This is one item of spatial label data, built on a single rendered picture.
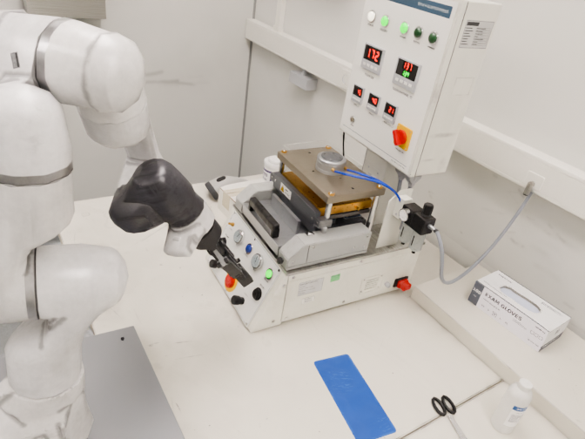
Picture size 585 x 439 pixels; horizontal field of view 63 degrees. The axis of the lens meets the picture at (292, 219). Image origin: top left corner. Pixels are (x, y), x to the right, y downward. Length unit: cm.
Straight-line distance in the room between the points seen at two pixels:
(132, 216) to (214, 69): 184
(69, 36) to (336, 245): 79
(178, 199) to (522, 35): 107
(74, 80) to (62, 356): 43
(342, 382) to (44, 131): 85
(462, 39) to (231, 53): 175
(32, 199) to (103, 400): 52
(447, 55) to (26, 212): 89
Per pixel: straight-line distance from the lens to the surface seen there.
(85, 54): 66
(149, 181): 92
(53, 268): 76
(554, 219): 154
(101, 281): 77
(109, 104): 66
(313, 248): 117
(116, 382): 110
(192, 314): 130
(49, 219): 69
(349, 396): 118
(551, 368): 142
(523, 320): 143
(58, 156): 67
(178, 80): 266
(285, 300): 123
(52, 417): 94
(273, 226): 119
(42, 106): 65
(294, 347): 124
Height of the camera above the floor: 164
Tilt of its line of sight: 31 degrees down
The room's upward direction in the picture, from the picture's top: 9 degrees clockwise
